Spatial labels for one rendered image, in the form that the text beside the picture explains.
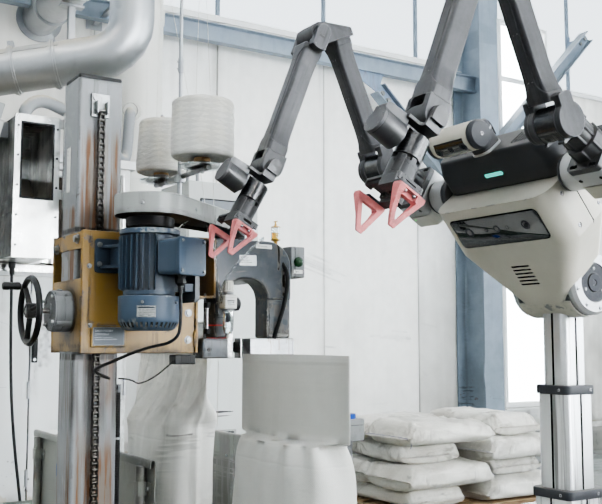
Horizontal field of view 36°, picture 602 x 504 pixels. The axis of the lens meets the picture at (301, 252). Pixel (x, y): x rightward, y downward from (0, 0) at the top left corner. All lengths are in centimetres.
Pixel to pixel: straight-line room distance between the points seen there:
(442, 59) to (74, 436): 132
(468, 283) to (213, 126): 629
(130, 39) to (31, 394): 196
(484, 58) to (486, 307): 223
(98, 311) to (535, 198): 111
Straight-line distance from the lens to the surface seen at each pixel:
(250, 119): 742
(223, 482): 334
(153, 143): 262
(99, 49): 505
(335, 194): 774
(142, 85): 594
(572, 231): 221
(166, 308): 226
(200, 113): 238
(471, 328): 846
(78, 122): 251
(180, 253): 220
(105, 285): 242
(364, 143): 245
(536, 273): 233
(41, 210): 472
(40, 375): 521
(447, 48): 184
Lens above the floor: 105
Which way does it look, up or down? 6 degrees up
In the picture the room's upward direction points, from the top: straight up
